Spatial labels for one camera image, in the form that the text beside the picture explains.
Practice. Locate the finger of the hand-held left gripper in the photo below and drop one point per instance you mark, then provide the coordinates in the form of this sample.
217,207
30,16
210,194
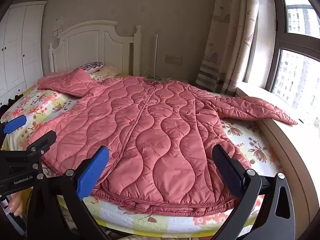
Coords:
42,142
15,125

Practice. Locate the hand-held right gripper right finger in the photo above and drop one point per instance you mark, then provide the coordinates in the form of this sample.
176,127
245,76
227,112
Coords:
228,171

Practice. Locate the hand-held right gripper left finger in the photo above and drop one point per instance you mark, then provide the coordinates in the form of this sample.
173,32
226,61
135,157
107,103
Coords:
93,173

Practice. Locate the pink quilted blanket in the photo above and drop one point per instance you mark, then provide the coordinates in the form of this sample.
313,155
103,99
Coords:
150,130

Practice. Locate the person's left hand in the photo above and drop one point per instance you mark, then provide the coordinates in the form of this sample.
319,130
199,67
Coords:
15,205

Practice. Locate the black jagged object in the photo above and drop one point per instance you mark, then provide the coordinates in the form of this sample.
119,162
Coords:
13,100

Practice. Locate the bed with floral sheet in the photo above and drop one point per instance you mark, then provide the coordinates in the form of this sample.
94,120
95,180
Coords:
252,140

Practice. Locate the beige windowsill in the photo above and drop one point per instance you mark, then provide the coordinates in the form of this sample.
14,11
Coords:
300,150

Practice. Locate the white wardrobe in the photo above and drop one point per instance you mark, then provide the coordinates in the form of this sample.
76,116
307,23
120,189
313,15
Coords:
17,42

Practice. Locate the purple patterned pillow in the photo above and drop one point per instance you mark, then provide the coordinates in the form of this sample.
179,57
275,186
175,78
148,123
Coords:
92,66

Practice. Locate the beige floral pillow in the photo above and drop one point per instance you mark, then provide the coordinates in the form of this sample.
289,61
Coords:
107,72

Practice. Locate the white nightstand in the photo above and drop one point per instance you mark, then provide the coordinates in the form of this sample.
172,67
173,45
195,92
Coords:
175,79

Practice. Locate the white wooden headboard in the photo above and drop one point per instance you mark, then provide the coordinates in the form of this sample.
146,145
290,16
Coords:
95,45

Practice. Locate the dark framed window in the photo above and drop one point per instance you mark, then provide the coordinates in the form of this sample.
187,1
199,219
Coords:
295,75

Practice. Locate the printed beige curtain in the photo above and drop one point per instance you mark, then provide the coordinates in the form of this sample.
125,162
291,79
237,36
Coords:
225,42

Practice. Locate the thin white pole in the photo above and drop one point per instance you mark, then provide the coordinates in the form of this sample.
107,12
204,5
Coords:
156,55

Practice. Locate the wall light switch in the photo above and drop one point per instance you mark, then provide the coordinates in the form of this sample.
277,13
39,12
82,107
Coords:
57,32

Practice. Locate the wall power outlet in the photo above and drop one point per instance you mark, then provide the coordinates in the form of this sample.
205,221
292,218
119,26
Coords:
173,59

